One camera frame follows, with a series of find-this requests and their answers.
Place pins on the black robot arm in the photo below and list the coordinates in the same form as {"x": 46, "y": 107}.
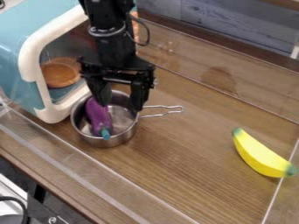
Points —
{"x": 110, "y": 15}

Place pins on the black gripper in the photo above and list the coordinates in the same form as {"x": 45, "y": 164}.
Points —
{"x": 114, "y": 63}

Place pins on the purple toy eggplant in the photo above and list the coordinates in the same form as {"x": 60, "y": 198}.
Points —
{"x": 101, "y": 119}

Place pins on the yellow toy banana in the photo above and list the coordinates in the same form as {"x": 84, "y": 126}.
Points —
{"x": 262, "y": 159}

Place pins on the silver pot with wire handle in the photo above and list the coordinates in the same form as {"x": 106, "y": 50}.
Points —
{"x": 125, "y": 119}

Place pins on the blue toy microwave oven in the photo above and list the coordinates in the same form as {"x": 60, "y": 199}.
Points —
{"x": 41, "y": 30}

